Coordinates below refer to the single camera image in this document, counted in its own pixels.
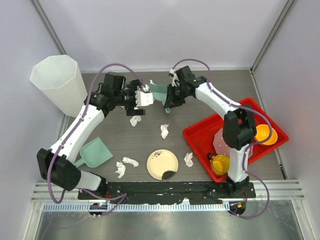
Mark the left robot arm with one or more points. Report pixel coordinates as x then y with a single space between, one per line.
56 165

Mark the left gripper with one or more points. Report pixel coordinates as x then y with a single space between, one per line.
131 87

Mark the orange bowl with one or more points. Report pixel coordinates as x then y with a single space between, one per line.
263 132

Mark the yellow cup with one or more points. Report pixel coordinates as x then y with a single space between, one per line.
219 164

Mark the white translucent trash bin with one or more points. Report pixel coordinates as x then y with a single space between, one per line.
59 78

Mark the cream round plate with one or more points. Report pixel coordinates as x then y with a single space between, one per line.
162 164

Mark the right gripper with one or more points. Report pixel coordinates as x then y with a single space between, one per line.
171 101

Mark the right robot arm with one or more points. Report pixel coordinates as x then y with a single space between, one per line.
239 127

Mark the green hand brush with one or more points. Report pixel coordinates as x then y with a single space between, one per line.
160 93

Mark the pink dotted plate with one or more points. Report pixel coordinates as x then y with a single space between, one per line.
220 147

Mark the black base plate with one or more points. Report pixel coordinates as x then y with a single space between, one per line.
169 192

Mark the green dustpan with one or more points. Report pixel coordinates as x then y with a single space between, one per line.
93 154

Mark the white cable duct strip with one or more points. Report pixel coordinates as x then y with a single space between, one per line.
185 206

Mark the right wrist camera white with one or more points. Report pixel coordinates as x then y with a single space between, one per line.
175 81

